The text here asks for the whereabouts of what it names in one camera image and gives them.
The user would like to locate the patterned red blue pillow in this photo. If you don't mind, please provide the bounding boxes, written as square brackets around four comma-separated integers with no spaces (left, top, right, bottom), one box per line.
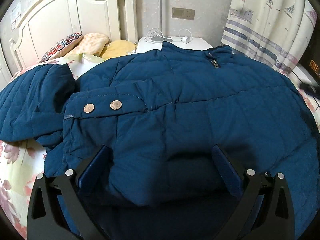
[40,33,83,62]

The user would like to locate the white window sill ledge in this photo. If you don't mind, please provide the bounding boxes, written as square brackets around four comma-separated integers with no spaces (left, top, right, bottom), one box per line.
[292,64,319,99]

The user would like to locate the white wooden headboard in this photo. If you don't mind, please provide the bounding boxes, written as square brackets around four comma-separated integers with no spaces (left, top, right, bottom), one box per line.
[9,0,138,70]

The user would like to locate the wall switch panel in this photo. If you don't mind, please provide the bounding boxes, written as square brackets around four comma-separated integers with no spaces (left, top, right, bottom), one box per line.
[171,7,195,20]

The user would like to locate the navy blue padded jacket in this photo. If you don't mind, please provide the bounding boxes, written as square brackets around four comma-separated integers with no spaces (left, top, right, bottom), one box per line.
[1,42,319,239]

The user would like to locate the yellow pillow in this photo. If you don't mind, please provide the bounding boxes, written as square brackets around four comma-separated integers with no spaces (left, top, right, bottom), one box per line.
[99,40,137,60]

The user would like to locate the white bedside table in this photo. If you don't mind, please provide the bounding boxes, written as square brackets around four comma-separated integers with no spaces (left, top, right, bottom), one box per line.
[136,36,212,53]

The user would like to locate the white charger with cable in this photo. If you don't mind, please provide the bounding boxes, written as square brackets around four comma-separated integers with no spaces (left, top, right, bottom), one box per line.
[178,28,192,44]

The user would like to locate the floral bed sheet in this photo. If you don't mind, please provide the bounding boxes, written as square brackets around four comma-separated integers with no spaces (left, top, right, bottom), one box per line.
[0,53,108,239]

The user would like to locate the striped sailboat curtain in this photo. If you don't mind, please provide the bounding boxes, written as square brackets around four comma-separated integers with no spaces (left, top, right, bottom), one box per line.
[221,0,317,74]

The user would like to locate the peach floral pillow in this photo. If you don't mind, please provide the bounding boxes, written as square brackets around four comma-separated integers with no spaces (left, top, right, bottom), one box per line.
[66,33,110,56]

